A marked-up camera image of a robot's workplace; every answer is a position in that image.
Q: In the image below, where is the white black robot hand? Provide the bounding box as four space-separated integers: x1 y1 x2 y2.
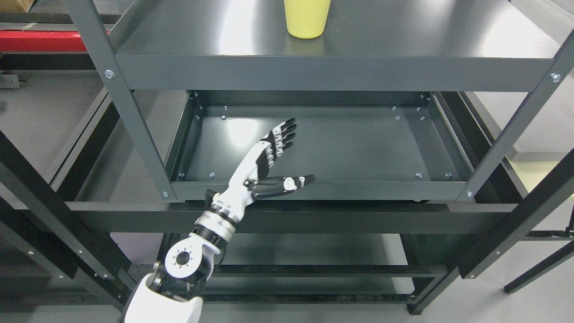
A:
208 118 316 223

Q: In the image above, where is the yellow plastic cup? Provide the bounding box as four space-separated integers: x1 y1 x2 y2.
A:
283 0 331 39

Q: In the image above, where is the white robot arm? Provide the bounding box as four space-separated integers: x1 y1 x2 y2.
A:
119 204 244 323

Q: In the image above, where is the grey metal shelf unit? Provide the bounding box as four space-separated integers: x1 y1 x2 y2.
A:
1 0 573 316

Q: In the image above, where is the red bar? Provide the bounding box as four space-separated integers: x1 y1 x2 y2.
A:
0 30 87 52

